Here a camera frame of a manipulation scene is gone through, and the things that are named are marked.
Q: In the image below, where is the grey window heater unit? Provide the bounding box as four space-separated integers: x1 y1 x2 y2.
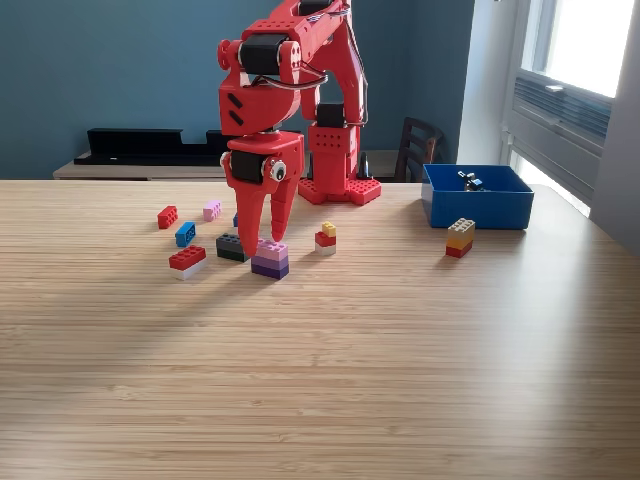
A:
507 69 614 201

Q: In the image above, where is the light blue brick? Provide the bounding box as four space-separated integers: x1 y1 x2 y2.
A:
174 221 197 249

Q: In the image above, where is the pale wooden sideboard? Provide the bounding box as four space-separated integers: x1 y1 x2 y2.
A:
52 149 401 182

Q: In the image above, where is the tan orange red brick stack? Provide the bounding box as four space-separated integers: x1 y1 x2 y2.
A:
445 217 477 259

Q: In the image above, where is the dark wooden chair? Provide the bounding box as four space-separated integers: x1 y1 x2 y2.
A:
393 116 445 184

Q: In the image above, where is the white servo cable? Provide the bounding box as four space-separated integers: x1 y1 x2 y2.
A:
247 69 330 94

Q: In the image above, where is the pink purple brick stack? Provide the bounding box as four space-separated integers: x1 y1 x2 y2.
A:
249 238 291 281

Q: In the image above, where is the bright window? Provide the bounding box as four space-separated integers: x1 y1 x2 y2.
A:
519 0 636 99

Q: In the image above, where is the blue plastic bin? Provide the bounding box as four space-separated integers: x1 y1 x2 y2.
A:
419 163 535 231

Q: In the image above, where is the yellow red white brick stack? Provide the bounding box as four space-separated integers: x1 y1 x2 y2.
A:
314 220 338 257

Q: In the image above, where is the small yellow toy digger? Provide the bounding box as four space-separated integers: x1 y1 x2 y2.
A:
456 169 486 193

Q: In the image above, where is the grey dark green brick stack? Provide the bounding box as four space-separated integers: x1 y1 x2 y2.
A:
215 232 250 264

